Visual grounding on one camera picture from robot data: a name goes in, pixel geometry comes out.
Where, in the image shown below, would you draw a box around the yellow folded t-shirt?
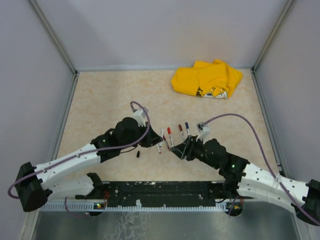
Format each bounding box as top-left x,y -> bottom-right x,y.
171,59 -> 243,99

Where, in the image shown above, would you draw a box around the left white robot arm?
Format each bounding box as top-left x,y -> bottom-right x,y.
13,117 -> 163,213

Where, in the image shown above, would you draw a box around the white pen blue markings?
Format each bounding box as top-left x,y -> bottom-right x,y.
180,129 -> 185,142

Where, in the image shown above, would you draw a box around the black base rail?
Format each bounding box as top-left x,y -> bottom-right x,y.
74,180 -> 247,208

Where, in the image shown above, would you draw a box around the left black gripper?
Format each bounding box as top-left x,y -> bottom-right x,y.
120,121 -> 163,150

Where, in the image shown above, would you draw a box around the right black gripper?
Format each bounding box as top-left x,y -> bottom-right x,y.
170,134 -> 220,170

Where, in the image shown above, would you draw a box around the dark red pen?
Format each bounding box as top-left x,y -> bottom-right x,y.
163,136 -> 171,151

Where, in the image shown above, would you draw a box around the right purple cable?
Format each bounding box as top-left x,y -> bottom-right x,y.
204,113 -> 320,225

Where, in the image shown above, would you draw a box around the purple cable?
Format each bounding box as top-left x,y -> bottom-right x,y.
204,113 -> 320,225
7,101 -> 151,218

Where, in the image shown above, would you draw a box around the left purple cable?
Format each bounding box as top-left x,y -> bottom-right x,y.
7,101 -> 151,218

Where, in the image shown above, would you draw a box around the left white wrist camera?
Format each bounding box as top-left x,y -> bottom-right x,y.
132,107 -> 149,127

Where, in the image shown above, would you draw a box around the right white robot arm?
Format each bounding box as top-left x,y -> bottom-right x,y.
170,136 -> 320,226

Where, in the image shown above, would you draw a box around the black capped marker pen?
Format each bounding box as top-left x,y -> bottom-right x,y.
159,128 -> 164,148

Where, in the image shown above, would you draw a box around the white slotted cable duct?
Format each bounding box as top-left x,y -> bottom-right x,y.
42,201 -> 242,213

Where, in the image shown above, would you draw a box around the white pen red tip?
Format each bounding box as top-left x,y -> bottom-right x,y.
168,134 -> 174,148

